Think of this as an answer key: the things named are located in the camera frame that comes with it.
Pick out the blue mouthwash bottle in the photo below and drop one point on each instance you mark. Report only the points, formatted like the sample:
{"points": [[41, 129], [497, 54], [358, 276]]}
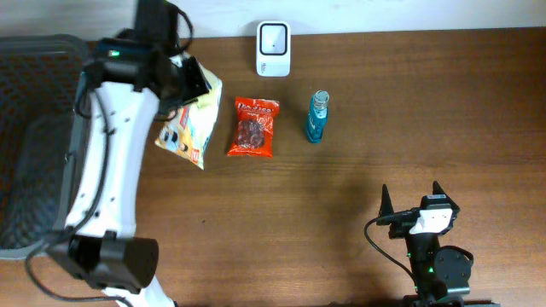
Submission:
{"points": [[317, 116]]}

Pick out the grey plastic basket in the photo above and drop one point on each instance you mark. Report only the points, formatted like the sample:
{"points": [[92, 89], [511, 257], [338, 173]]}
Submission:
{"points": [[42, 139]]}

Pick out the red candy bag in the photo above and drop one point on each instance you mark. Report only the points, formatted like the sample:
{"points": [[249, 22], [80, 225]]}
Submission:
{"points": [[255, 128]]}

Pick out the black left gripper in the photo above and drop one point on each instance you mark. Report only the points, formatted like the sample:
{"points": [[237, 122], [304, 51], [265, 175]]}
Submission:
{"points": [[198, 83]]}

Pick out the yellow wipes bag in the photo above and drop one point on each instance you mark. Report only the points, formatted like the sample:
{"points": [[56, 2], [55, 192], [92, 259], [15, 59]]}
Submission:
{"points": [[188, 133]]}

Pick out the white barcode scanner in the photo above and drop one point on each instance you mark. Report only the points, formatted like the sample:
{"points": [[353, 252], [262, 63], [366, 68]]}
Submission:
{"points": [[273, 48]]}

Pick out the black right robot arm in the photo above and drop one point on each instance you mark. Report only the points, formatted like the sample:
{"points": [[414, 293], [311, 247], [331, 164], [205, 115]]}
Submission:
{"points": [[440, 273]]}

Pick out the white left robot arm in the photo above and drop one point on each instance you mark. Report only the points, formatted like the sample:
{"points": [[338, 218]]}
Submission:
{"points": [[129, 83]]}

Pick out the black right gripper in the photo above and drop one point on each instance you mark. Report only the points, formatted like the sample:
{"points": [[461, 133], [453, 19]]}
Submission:
{"points": [[386, 207]]}

